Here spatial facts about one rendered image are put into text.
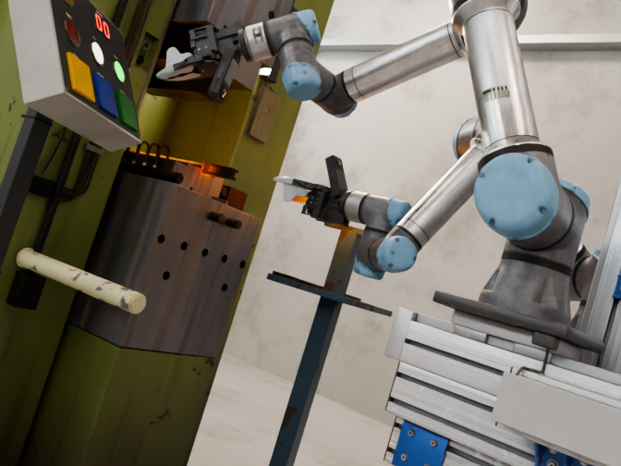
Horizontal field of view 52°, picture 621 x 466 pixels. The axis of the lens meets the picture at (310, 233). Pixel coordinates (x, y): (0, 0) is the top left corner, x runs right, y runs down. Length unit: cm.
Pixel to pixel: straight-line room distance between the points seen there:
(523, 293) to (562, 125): 360
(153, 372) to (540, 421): 118
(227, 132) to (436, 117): 302
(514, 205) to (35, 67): 86
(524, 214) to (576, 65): 386
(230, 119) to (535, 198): 143
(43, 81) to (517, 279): 89
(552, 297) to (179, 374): 116
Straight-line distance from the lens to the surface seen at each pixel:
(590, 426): 92
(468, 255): 457
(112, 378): 177
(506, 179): 99
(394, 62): 137
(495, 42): 113
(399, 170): 503
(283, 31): 140
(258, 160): 225
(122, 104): 146
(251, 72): 199
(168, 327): 183
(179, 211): 176
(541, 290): 110
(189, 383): 197
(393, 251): 133
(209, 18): 186
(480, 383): 110
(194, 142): 230
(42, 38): 130
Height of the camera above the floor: 76
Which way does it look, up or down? 5 degrees up
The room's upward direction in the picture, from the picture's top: 17 degrees clockwise
